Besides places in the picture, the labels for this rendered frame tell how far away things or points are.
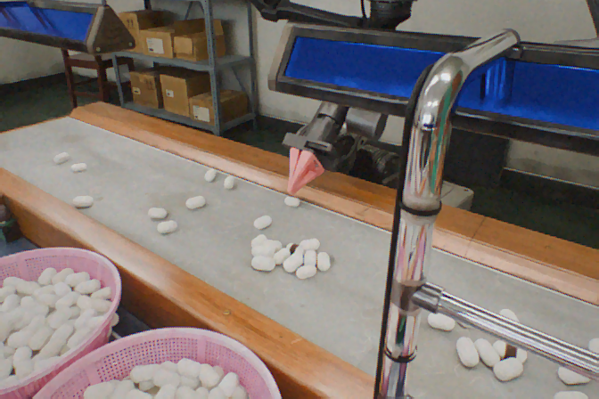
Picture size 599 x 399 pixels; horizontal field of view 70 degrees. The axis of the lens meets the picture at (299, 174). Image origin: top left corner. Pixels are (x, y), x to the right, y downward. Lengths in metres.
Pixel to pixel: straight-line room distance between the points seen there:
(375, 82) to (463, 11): 2.19
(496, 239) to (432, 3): 2.00
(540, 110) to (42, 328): 0.62
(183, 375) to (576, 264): 0.58
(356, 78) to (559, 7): 2.14
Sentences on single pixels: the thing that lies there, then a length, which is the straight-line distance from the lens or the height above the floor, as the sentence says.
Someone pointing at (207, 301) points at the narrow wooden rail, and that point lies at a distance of 0.61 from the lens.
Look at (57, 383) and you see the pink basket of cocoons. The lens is 0.57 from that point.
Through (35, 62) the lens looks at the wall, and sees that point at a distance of 5.30.
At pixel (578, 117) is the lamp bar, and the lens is 0.38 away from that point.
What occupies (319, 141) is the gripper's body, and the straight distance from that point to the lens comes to 0.76.
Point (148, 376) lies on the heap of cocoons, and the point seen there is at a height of 0.74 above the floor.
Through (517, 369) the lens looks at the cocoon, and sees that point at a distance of 0.59.
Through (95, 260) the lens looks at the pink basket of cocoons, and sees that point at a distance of 0.74.
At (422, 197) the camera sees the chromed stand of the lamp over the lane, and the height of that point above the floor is 1.04.
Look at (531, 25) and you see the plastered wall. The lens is 2.54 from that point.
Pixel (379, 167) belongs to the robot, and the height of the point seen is 0.63.
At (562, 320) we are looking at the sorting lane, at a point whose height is 0.74.
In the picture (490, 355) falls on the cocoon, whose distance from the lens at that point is 0.59.
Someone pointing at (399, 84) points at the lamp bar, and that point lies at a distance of 0.41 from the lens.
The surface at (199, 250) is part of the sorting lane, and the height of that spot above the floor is 0.74.
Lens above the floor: 1.17
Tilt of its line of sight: 26 degrees down
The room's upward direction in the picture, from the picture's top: straight up
